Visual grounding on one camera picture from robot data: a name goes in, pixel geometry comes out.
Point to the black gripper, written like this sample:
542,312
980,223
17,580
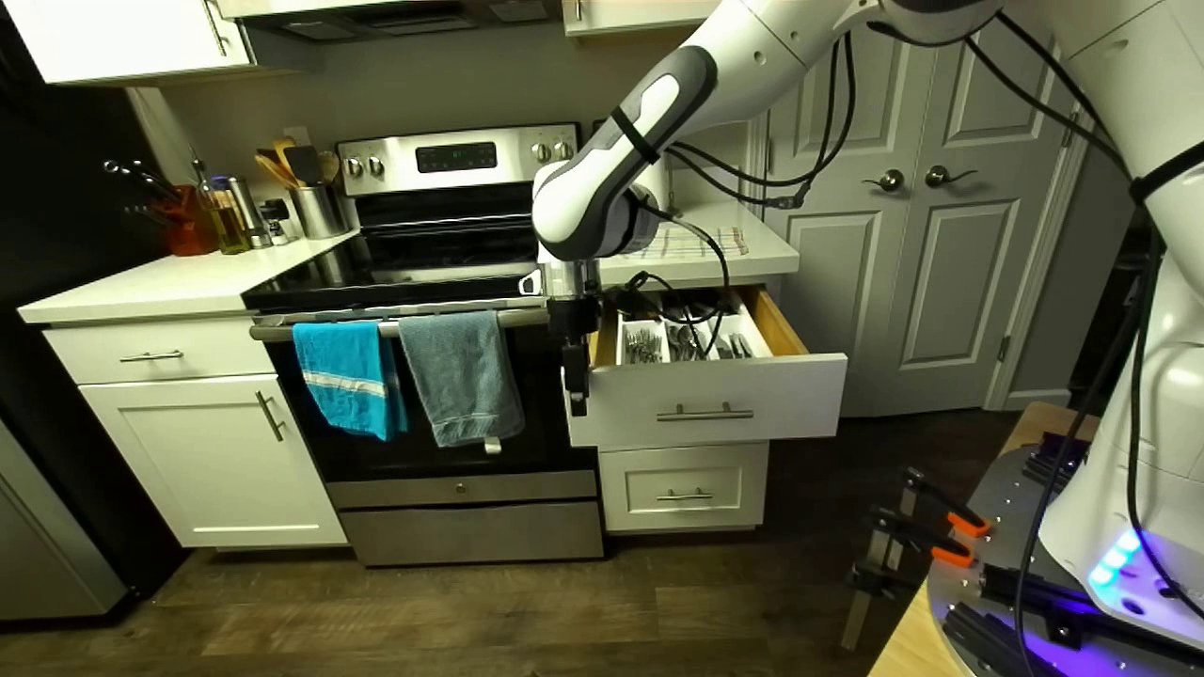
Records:
569,296

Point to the white drawer with cutlery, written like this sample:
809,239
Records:
718,401

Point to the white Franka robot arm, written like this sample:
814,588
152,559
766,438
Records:
753,50

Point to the white panelled drawer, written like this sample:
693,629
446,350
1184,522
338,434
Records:
683,490

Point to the white cutlery organizer tray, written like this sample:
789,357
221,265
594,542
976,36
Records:
683,341

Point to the grey hand towel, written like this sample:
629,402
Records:
459,377

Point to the stainless steel electric stove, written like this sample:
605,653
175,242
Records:
428,265

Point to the small white countertop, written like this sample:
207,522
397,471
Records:
758,258

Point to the blue striped towel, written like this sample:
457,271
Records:
343,377

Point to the white panelled closet door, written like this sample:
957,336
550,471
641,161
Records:
993,287
851,287

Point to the utensil crock with utensils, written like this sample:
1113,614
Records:
314,209

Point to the silver container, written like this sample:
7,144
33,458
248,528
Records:
275,218

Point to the silver door knob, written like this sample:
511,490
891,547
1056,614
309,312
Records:
940,174
892,177

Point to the white base cabinet door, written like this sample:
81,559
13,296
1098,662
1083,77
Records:
207,463

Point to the glass oil bottle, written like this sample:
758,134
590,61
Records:
226,218

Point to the over-range microwave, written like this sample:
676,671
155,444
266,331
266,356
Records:
391,15

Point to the black orange bar clamp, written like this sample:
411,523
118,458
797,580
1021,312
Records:
950,555
965,523

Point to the red vase with branches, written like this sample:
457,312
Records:
191,227

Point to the long white countertop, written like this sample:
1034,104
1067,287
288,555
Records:
152,287

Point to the aluminium robot mounting plate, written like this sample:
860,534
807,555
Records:
1004,502

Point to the black refrigerator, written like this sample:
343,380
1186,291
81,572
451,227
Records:
61,189

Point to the grey appliance side panel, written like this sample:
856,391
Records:
43,549

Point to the white wall cabinet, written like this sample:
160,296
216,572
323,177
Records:
626,14
115,39

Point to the black bracket bars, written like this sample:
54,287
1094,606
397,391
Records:
999,643

